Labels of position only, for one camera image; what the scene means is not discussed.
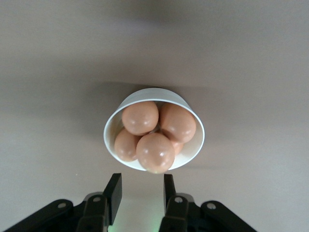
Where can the brown egg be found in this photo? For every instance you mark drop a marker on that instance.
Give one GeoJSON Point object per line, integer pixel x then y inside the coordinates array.
{"type": "Point", "coordinates": [140, 117]}
{"type": "Point", "coordinates": [178, 122]}
{"type": "Point", "coordinates": [154, 151]}
{"type": "Point", "coordinates": [124, 146]}
{"type": "Point", "coordinates": [178, 148]}

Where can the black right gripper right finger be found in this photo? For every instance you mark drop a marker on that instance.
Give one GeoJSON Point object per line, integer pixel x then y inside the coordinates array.
{"type": "Point", "coordinates": [170, 205]}

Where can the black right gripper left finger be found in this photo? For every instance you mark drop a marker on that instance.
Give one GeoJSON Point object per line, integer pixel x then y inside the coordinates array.
{"type": "Point", "coordinates": [116, 198]}

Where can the white round bowl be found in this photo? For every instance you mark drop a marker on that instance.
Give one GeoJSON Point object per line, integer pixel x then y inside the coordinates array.
{"type": "Point", "coordinates": [157, 94]}

